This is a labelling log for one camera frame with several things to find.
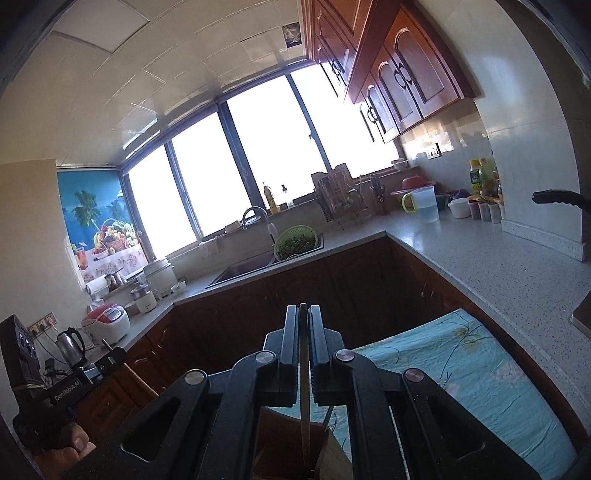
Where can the red and white rice cooker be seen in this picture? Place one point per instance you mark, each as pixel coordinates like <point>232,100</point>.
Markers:
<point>105,321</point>

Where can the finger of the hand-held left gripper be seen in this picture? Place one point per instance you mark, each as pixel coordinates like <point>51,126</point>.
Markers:
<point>111,362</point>

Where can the person's left hand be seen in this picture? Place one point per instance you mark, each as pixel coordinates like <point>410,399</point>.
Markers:
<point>76,445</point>

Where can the wooden cabinets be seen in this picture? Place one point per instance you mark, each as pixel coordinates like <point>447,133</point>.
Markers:
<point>258,314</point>
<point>406,78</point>

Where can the white bowl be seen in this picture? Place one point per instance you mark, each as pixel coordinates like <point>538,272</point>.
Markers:
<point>459,208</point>

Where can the wooden dish rack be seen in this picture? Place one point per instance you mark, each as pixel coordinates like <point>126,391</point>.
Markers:
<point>339,194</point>

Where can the teal floral tablecloth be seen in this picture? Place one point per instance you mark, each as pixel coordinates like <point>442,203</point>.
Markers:
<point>461,369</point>

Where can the tropical fruit print blind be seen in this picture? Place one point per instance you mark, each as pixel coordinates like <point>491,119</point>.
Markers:
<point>97,221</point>

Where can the paper towel roll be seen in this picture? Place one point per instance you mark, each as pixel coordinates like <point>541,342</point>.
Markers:
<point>96,287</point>

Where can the kitchen sink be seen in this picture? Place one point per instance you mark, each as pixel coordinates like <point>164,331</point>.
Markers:
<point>244,272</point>

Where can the large white cooker pot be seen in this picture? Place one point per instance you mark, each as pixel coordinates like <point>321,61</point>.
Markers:
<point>160,276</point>

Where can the wooden lower cabinets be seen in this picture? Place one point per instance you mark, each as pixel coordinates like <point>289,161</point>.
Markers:
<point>258,314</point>

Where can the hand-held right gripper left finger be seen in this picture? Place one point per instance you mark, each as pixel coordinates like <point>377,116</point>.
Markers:
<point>291,344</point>

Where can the steel electric kettle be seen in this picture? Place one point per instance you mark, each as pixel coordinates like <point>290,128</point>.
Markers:
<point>71,346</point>

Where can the wall power outlet strip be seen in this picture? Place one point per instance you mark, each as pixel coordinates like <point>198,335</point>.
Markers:
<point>42,323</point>

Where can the white cloth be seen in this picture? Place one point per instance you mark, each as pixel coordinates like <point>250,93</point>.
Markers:
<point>208,247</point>

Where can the kitchen window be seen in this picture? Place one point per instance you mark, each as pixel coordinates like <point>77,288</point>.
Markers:
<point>258,152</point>

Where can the small white food steamer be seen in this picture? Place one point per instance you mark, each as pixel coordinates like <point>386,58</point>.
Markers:
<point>144,297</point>

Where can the wooden upper cabinets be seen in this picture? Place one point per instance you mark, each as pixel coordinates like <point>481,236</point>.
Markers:
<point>406,78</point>

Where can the green colander with vegetables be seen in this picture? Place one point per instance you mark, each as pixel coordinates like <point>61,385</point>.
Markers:
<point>295,242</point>

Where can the wooden chopstick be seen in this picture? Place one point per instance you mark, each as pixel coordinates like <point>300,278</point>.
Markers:
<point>304,415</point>
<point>134,374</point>

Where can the ceiling vent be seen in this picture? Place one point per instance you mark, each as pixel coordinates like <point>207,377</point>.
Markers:
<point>292,35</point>

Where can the chrome sink faucet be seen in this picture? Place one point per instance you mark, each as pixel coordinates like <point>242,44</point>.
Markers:
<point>258,214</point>

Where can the small dark-capped bottle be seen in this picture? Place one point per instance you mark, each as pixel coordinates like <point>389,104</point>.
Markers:
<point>286,198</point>

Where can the wooden utensil holder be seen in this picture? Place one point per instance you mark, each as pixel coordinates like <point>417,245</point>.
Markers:
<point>281,445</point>

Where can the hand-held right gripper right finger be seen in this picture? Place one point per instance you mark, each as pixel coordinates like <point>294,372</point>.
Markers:
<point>317,344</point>

